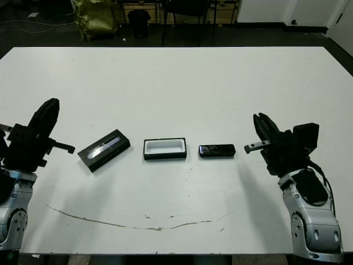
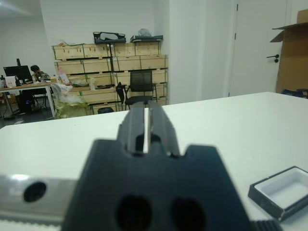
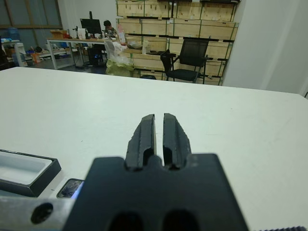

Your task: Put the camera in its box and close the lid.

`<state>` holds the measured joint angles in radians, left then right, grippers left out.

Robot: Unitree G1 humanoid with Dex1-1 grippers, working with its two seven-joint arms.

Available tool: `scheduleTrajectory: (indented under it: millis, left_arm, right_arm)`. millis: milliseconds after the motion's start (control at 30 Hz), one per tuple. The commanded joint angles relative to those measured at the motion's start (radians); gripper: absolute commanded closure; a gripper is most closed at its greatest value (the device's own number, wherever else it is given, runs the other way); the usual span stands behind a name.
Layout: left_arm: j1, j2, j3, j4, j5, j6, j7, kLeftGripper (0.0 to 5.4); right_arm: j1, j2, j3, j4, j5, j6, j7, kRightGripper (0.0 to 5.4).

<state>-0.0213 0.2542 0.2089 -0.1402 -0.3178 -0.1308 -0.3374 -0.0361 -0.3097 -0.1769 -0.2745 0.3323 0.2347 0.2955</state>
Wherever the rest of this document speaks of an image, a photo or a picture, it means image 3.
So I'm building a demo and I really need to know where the open cardboard box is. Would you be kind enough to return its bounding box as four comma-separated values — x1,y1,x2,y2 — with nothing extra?
50,29,68,39

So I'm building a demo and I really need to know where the black mesh office chair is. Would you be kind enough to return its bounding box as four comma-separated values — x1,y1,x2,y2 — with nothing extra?
160,36,214,84

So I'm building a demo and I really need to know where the white water dispenser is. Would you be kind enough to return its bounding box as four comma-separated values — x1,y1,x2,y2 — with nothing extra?
13,43,27,68

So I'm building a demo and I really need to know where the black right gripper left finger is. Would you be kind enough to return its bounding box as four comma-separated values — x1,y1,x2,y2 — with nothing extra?
124,114,157,172

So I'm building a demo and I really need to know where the black box with white tray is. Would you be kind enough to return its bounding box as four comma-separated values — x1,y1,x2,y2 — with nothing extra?
0,149,62,198

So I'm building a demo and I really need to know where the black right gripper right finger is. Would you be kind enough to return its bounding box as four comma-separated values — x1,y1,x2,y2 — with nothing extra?
162,113,193,169

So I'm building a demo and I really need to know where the pink and white carton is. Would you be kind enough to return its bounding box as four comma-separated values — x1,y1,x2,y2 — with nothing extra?
116,24,127,46

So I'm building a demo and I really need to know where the blue water bottle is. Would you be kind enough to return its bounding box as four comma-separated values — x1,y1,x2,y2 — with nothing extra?
6,26,20,40

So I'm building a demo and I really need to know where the white frame desk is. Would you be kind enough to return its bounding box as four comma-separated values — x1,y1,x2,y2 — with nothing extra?
46,36,109,70

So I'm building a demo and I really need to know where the seated person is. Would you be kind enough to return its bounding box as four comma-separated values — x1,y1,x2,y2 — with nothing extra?
103,20,118,39

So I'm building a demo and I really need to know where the black computer monitor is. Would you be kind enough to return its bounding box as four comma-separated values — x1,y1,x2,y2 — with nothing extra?
80,18,103,39

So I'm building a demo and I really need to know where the black bar-shaped camera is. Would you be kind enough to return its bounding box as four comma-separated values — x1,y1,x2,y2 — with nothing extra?
56,178,85,199

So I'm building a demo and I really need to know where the yellow-green bag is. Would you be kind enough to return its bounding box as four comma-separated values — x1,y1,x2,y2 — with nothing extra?
105,59,135,77

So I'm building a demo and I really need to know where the wooden crate stack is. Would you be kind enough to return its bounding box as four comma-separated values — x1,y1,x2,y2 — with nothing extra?
115,0,239,86

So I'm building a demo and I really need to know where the white plastic bag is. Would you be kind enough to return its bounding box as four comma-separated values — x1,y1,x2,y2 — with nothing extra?
103,39,128,64

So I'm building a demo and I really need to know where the black computer tower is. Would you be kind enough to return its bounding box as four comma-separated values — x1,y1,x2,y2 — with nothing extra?
88,47,101,68

